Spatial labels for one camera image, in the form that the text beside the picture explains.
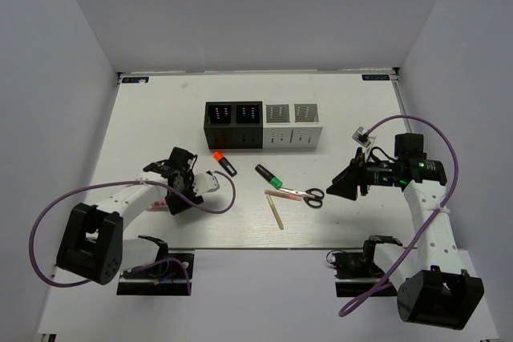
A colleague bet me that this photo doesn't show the white double pen holder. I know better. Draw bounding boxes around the white double pen holder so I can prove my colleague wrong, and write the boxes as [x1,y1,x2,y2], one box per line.
[263,103,323,150]

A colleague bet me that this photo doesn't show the orange cap black highlighter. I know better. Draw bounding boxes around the orange cap black highlighter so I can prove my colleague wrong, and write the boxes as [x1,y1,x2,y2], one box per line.
[213,151,237,177]

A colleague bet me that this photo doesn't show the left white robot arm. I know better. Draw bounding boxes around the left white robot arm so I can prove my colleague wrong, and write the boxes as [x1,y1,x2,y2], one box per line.
[56,147,204,285]

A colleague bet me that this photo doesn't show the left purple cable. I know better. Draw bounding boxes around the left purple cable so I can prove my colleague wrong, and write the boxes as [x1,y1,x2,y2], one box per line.
[30,171,236,288]

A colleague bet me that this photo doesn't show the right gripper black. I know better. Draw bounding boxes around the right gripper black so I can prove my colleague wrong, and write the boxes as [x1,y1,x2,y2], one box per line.
[326,147,401,201]

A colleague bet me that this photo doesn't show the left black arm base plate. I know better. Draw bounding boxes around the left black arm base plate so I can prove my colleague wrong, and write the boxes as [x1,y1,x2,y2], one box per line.
[116,261,190,296]

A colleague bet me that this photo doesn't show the slim orange pen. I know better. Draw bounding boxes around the slim orange pen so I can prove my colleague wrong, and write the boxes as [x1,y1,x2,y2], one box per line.
[265,190,301,201]

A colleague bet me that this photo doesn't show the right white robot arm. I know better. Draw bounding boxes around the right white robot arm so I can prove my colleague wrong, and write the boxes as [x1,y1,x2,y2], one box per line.
[327,133,484,330]

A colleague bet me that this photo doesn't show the slim yellow pen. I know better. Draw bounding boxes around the slim yellow pen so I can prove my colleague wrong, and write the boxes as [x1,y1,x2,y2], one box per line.
[265,194,284,231]

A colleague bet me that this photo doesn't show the black double pen holder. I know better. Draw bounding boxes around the black double pen holder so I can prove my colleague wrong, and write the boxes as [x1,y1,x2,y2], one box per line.
[204,101,264,150]

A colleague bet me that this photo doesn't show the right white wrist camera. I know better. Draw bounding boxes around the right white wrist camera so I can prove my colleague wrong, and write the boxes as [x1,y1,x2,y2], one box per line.
[352,127,376,150]

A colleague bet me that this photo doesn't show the green cap black highlighter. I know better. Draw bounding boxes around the green cap black highlighter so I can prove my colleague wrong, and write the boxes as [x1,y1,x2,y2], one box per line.
[255,164,283,189]

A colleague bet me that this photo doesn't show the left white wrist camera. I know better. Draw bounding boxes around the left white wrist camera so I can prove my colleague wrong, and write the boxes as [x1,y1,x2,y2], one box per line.
[192,171,220,196]

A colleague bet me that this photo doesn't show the purple cable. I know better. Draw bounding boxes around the purple cable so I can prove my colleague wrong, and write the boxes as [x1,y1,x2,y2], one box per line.
[338,115,459,318]
[30,171,236,288]

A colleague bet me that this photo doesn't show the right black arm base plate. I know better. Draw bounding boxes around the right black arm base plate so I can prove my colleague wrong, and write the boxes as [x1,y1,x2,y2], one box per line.
[325,249,385,298]

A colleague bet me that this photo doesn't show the black handled scissors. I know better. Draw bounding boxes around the black handled scissors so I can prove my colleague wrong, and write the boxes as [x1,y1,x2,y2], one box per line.
[280,187,325,209]

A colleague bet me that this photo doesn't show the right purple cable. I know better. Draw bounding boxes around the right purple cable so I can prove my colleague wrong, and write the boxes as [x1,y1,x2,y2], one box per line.
[338,115,459,318]

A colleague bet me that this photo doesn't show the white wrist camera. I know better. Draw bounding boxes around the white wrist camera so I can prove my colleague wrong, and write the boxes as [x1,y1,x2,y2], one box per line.
[352,127,376,150]
[192,171,220,196]

